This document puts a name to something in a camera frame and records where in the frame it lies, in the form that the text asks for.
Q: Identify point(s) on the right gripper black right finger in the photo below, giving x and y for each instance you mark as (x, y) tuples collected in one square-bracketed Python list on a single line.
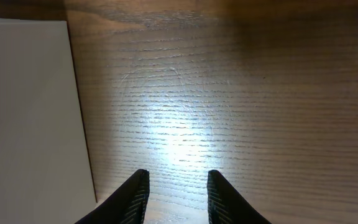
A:
[(227, 205)]

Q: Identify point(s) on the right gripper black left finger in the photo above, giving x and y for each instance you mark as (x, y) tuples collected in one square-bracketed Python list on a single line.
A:
[(127, 205)]

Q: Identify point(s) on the white cardboard box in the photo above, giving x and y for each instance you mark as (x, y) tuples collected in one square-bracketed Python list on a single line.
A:
[(45, 172)]

